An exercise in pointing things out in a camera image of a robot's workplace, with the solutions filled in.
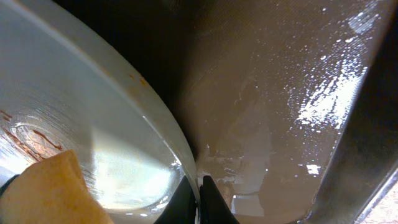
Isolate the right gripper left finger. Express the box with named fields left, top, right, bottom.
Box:
left=154, top=177, right=197, bottom=224

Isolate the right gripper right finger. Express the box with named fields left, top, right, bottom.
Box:
left=200, top=175, right=239, bottom=224

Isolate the green and yellow sponge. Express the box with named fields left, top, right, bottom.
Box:
left=1, top=150, right=113, bottom=224

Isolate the white plate front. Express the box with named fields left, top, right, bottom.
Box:
left=1, top=1, right=200, bottom=223

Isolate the brown plastic serving tray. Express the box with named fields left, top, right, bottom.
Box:
left=60, top=0, right=397, bottom=223

